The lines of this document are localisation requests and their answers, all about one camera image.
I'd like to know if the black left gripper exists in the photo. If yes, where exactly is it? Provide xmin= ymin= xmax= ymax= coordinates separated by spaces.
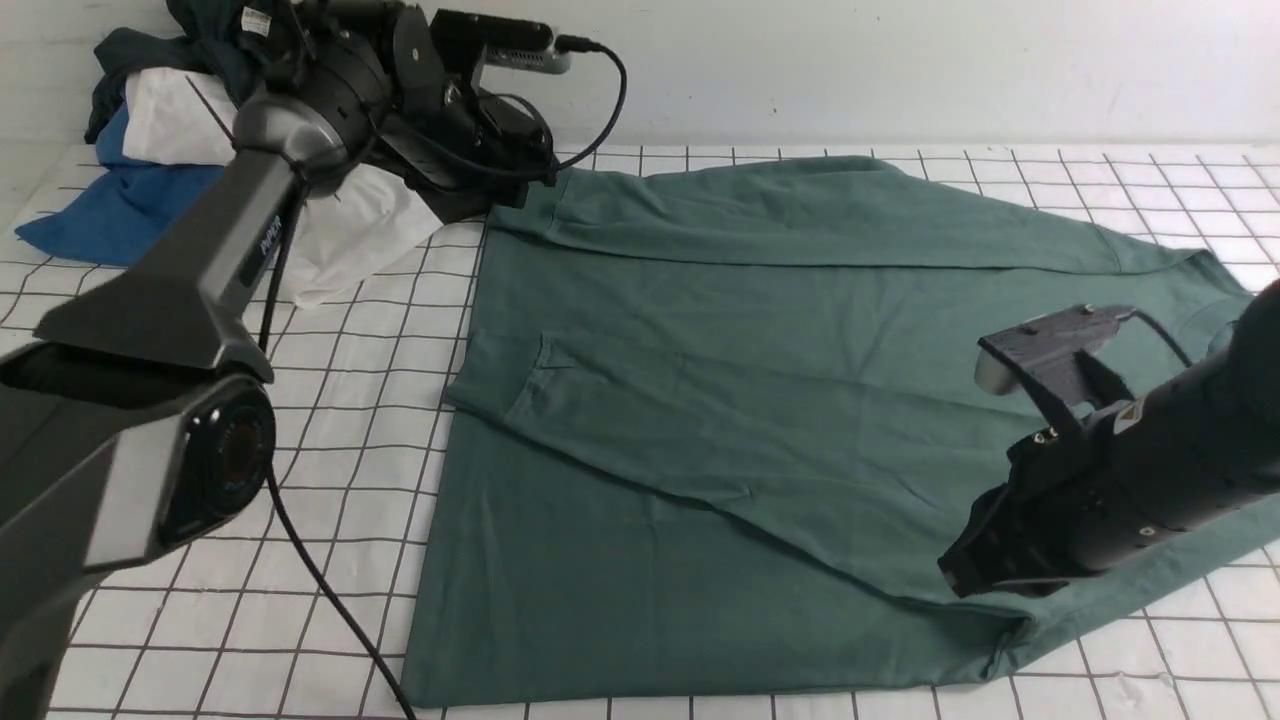
xmin=375 ymin=78 xmax=556 ymax=193

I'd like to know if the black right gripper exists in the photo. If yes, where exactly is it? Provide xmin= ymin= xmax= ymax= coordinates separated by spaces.
xmin=937 ymin=425 xmax=1111 ymax=598

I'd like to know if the green long-sleeve top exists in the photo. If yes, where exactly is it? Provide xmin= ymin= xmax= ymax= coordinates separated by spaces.
xmin=401 ymin=158 xmax=1277 ymax=708

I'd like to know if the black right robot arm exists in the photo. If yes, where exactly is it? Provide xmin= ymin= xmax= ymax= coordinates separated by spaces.
xmin=938 ymin=284 xmax=1279 ymax=598

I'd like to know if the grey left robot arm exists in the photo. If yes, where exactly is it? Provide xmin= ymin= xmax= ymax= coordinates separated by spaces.
xmin=1 ymin=1 xmax=556 ymax=719

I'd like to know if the dark olive garment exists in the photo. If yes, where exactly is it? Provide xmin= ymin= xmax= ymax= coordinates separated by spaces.
xmin=415 ymin=184 xmax=529 ymax=224

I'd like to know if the dark navy garment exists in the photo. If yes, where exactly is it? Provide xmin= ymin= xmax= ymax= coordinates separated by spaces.
xmin=83 ymin=1 xmax=297 ymax=143

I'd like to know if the white garment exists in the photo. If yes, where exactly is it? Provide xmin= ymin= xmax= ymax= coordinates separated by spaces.
xmin=122 ymin=68 xmax=444 ymax=309

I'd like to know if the blue garment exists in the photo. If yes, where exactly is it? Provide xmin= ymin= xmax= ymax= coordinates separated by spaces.
xmin=15 ymin=105 xmax=223 ymax=266

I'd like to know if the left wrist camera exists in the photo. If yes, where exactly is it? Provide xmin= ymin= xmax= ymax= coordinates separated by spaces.
xmin=430 ymin=9 xmax=571 ymax=76

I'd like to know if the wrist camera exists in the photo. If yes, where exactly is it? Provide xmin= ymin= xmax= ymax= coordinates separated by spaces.
xmin=974 ymin=305 xmax=1135 ymax=419
xmin=430 ymin=9 xmax=571 ymax=76

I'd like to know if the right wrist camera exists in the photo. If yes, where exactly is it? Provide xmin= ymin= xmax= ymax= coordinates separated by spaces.
xmin=974 ymin=305 xmax=1135 ymax=419

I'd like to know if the black camera cable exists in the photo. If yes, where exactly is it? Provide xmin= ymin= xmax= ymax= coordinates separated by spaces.
xmin=255 ymin=35 xmax=628 ymax=720

